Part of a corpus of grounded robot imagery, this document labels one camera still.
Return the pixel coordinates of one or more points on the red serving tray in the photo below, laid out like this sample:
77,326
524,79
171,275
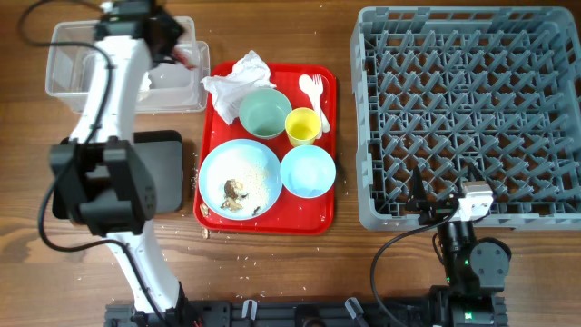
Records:
290,214

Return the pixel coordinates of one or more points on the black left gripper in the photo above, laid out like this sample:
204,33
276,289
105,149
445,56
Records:
177,28

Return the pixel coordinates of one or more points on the grey dishwasher rack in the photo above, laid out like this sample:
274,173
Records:
441,90

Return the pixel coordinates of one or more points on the white plastic fork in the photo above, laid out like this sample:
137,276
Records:
318,86

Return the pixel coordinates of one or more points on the light blue bowl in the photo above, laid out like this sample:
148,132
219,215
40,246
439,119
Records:
308,171

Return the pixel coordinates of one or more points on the red snack wrapper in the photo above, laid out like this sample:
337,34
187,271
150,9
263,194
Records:
184,59

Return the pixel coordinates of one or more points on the yellow cup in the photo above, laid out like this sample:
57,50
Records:
302,126

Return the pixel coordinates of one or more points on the light blue plate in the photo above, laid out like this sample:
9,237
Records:
252,163

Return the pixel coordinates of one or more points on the black plastic bin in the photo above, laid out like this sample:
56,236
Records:
163,172

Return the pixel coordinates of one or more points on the small white tissue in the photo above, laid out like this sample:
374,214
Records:
145,86

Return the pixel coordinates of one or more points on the clear plastic bin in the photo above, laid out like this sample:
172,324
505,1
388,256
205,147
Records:
174,88

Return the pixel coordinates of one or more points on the white plastic spoon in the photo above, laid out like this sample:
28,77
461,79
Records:
306,86

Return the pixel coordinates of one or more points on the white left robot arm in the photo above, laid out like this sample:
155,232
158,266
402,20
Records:
119,39

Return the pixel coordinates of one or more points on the white napkin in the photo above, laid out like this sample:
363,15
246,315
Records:
247,75

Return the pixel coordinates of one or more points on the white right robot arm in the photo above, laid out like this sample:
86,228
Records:
476,269

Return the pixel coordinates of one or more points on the green bowl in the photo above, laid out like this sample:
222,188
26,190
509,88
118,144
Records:
263,113

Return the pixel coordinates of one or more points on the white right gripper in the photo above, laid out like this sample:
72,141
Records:
433,210

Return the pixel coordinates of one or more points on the black mounting rail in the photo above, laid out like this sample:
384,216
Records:
411,312

